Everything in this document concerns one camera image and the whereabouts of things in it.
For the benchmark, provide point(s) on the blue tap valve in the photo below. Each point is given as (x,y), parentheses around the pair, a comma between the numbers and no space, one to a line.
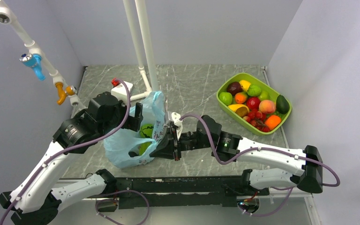
(33,61)

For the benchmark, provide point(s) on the light green fake lime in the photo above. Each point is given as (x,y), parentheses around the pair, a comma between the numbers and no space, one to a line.
(264,95)

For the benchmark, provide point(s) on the bumpy green fake fruit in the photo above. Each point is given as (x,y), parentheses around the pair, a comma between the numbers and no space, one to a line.
(254,90)

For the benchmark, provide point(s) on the light blue plastic bag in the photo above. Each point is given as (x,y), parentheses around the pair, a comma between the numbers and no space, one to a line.
(122,148)

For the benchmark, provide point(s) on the orange tap valve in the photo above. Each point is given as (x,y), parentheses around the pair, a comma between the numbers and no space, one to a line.
(64,92)

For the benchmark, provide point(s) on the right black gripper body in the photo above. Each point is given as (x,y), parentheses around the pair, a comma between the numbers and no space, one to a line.
(188,141)

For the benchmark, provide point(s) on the red fake cherry bunch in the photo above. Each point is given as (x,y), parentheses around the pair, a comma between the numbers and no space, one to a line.
(257,119)

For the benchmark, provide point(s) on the dark purple fake plum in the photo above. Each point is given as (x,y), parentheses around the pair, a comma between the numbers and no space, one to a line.
(234,88)

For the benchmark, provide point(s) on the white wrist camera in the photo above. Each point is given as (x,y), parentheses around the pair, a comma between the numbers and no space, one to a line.
(174,118)
(118,90)

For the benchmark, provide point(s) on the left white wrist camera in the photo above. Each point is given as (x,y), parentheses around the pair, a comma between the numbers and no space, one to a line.
(118,90)

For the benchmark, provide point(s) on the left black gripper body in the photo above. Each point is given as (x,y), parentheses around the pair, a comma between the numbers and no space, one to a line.
(121,112)

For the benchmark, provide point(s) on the dark green fake avocado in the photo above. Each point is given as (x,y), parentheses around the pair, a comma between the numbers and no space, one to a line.
(282,105)

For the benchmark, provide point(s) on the fake peach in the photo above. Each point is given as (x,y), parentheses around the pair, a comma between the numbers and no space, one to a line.
(267,107)

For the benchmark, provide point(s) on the red fake apple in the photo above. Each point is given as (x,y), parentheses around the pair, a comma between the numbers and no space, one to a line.
(253,103)

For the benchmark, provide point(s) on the white pipe with taps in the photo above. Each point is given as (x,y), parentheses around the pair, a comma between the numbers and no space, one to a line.
(7,17)

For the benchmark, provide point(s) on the small orange fake fruit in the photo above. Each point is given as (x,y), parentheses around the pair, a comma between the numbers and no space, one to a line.
(240,98)

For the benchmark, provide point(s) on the green fake apple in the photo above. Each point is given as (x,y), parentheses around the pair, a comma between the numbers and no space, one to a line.
(226,98)

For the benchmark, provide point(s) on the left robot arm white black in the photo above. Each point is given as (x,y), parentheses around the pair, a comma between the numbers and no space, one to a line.
(36,201)

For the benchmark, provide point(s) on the yellow fake lemon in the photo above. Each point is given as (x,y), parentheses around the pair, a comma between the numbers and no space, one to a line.
(244,85)

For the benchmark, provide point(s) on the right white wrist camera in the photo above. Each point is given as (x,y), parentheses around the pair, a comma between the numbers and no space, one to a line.
(174,118)

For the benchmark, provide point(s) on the green plastic fruit tray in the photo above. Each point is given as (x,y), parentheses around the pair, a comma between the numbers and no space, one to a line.
(273,96)

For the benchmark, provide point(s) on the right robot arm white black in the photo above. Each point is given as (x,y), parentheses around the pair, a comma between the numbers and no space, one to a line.
(300,168)

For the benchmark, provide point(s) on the orange fake tangerine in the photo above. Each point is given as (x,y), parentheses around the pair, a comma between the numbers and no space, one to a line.
(272,122)

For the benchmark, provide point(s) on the yellow fake mango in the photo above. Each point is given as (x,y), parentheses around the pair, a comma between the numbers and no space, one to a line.
(240,109)

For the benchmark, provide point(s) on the white PVC pipe stand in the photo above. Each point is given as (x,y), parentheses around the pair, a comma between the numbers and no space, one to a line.
(112,32)

